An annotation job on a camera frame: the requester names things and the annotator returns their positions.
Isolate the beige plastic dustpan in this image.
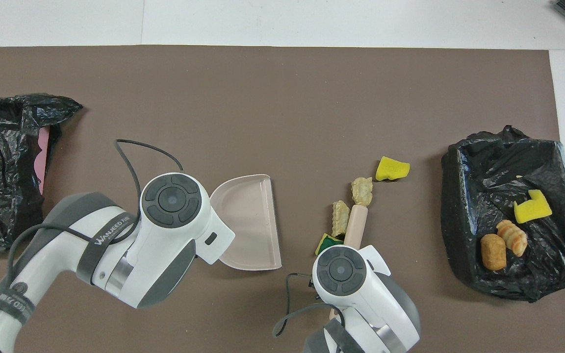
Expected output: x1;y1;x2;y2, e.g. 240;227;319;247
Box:
210;174;283;271

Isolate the pale dumpling toy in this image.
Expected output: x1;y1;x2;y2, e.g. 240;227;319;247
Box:
331;200;351;237
351;177;374;206

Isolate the green yellow sponge piece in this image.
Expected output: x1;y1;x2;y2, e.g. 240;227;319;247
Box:
315;233;344;256

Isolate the beige hand brush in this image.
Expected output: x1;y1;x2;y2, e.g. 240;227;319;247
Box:
329;204;370;322

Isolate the wedge yellow sponge piece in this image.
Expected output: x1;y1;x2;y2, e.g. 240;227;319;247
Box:
375;156;411;182

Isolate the brown bread roll toy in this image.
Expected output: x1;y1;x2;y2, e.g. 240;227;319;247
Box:
480;234;507;271

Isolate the striped croissant toy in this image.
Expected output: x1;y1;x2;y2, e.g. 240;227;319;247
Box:
496;219;528;257

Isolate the notched yellow sponge piece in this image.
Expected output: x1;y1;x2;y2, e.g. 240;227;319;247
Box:
514;189;553;224

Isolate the black bagged bin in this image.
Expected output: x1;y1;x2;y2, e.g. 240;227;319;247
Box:
440;125;565;303

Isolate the brown table mat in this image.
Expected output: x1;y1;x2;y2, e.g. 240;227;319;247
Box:
0;46;565;353

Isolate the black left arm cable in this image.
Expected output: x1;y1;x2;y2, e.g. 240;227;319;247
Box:
0;139;185;353

